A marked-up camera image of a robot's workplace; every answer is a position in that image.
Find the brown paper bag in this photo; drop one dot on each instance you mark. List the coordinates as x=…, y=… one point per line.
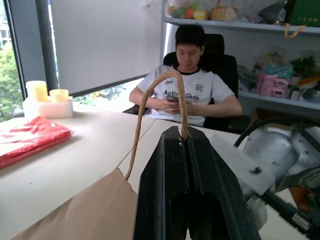
x=100, y=212

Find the orange soft object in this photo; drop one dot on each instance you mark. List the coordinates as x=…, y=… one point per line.
x=301, y=200

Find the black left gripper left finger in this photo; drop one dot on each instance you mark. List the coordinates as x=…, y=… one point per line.
x=162, y=190

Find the white metal shelf unit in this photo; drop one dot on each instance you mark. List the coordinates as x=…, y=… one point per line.
x=262, y=26

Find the pink plastic toy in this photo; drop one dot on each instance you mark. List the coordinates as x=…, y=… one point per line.
x=271, y=85

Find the green cardboard box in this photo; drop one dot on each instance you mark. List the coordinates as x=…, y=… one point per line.
x=303, y=12

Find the man in white t-shirt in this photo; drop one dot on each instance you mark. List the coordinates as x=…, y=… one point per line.
x=205, y=85

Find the small metal cup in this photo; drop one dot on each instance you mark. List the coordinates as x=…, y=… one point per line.
x=295, y=94

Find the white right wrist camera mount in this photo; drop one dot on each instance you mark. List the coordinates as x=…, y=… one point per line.
x=240, y=160

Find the short yellow plastic cup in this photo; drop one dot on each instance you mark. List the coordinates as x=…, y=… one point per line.
x=59, y=95

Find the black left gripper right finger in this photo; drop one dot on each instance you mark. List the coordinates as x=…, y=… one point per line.
x=215, y=180

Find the white foam box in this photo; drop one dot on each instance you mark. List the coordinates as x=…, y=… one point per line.
x=52, y=108

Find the white roller blind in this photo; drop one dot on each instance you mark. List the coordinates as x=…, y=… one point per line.
x=105, y=42

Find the bag of toy fruit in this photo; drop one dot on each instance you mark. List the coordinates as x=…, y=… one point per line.
x=190, y=11

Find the wicker basket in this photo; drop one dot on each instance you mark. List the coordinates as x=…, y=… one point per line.
x=223, y=13

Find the tall yellow plastic cup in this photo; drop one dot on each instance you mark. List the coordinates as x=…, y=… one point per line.
x=37, y=91

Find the dark smartphone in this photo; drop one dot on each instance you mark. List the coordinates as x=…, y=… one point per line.
x=172, y=99

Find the green artificial plant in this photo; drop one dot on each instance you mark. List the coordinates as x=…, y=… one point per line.
x=303, y=66

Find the black office chair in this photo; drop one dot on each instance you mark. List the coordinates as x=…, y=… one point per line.
x=227, y=67

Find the red cloth in plastic wrap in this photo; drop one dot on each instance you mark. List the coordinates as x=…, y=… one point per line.
x=32, y=140

